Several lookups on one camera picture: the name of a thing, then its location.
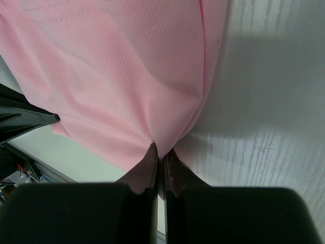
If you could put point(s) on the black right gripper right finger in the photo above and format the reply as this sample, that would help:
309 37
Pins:
199 213

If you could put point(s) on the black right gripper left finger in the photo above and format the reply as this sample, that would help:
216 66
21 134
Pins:
124 211

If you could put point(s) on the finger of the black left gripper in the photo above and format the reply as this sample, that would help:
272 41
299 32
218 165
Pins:
18 116

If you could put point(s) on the pink t-shirt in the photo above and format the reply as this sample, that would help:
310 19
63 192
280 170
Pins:
121 75

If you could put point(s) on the aluminium mounting rail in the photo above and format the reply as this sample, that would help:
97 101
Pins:
39 173

